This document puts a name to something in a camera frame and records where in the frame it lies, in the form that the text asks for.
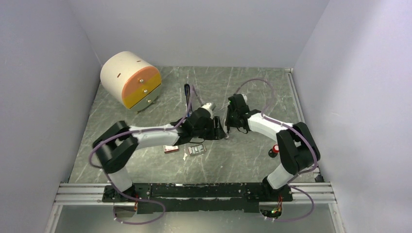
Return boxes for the blue black stapler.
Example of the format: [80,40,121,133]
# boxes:
[184,83,192,116]

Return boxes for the red staples box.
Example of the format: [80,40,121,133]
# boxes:
[163,146,179,154]

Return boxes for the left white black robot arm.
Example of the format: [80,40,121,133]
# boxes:
[91,107,226,202]

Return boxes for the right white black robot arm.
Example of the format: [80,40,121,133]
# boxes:
[225,94,321,201]

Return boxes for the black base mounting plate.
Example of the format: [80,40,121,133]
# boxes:
[102,182,293,215]

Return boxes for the round white orange drawer box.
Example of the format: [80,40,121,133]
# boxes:
[100,51,162,112]

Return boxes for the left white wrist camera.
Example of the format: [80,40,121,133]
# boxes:
[201,102,216,116]

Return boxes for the right side aluminium rail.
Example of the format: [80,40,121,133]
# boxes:
[285,67,324,183]

